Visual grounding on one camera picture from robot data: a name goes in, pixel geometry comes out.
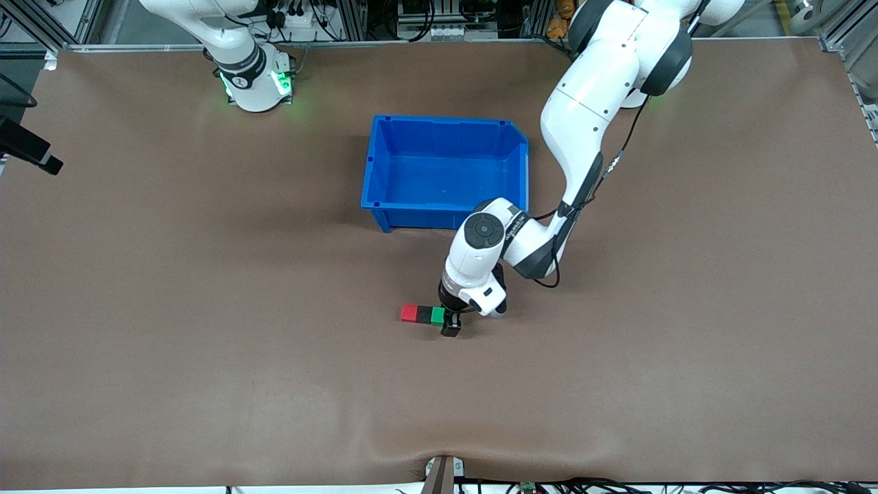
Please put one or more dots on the aluminium frame profile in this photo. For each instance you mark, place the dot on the aluminium frame profile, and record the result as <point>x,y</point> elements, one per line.
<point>857,62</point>

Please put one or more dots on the black cube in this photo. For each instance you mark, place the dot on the black cube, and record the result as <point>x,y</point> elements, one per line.
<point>425,315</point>

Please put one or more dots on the blue plastic storage bin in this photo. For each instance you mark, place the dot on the blue plastic storage bin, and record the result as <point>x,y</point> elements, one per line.
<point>439,175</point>

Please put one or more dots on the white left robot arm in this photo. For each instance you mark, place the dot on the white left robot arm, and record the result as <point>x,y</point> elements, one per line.
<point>597,103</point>

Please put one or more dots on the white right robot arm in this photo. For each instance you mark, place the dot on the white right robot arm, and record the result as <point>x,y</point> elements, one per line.
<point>241,41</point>

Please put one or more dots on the white power strip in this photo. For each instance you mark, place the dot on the white power strip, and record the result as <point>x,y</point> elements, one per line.
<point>296,27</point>

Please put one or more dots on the bag of orange items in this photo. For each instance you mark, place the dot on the bag of orange items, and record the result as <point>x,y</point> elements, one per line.
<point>559,17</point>

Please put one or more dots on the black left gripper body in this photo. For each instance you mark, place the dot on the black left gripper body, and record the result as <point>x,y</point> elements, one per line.
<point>450,303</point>

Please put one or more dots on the green cube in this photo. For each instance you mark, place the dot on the green cube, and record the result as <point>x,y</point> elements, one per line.
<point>437,315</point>

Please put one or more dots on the red cube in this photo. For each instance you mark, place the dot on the red cube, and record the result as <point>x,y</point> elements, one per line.
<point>409,313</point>

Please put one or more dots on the metal table edge clamp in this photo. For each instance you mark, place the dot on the metal table edge clamp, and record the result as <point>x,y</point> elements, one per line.
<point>443,473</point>

